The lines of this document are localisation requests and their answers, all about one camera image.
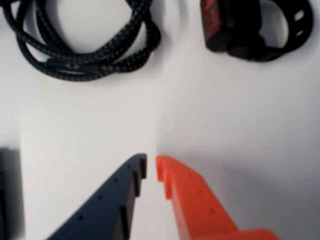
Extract black braided cable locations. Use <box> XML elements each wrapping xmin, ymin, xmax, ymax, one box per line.
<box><xmin>0</xmin><ymin>0</ymin><xmax>162</xmax><ymax>82</ymax></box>

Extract dark cylindrical battery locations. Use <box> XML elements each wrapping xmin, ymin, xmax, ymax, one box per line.
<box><xmin>0</xmin><ymin>147</ymin><xmax>26</xmax><ymax>240</ymax></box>

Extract black strap ring light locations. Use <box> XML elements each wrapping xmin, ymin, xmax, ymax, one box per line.
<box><xmin>199</xmin><ymin>0</ymin><xmax>315</xmax><ymax>63</ymax></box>

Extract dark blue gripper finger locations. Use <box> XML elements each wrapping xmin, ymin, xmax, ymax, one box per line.
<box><xmin>46</xmin><ymin>152</ymin><xmax>148</xmax><ymax>240</ymax></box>

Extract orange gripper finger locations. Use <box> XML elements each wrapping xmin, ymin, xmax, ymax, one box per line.
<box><xmin>155</xmin><ymin>154</ymin><xmax>281</xmax><ymax>240</ymax></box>

